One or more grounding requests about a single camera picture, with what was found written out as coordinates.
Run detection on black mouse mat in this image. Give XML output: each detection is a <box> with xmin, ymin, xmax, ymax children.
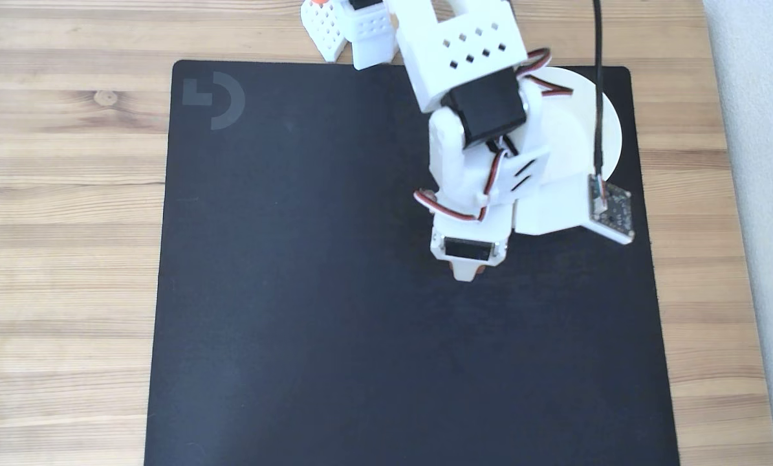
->
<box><xmin>144</xmin><ymin>60</ymin><xmax>681</xmax><ymax>466</ymax></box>

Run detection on red black white servo wire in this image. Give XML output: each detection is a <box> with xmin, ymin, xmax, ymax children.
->
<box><xmin>414</xmin><ymin>148</ymin><xmax>511</xmax><ymax>223</ymax></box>
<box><xmin>517</xmin><ymin>48</ymin><xmax>575</xmax><ymax>98</ymax></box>

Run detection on camera module on white bracket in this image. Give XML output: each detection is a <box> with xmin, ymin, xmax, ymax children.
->
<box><xmin>512</xmin><ymin>172</ymin><xmax>635</xmax><ymax>246</ymax></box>

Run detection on black camera cable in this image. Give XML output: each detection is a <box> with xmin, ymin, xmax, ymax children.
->
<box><xmin>591</xmin><ymin>0</ymin><xmax>608</xmax><ymax>209</ymax></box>

